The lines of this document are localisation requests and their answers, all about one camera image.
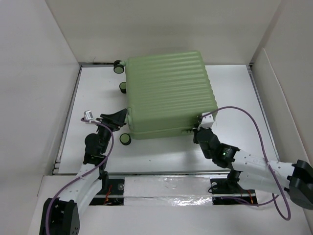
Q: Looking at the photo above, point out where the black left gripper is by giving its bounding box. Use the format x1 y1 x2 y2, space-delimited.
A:
94 109 127 154

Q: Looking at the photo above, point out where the green hard-shell suitcase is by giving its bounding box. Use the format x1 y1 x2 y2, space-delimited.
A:
113 50 218 140

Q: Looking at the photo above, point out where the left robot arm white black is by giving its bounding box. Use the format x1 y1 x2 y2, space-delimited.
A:
39 109 128 235

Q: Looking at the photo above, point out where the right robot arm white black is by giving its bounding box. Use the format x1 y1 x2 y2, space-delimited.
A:
193 128 313 210

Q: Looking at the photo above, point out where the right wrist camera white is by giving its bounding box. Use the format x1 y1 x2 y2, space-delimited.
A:
197 113 215 130

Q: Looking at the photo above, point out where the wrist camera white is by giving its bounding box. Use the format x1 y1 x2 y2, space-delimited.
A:
197 113 215 130
81 110 95 123

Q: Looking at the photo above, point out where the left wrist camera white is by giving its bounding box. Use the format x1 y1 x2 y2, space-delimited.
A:
81 110 95 123

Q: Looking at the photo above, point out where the metal base rail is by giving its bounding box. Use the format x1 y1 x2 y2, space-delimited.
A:
33 171 260 208

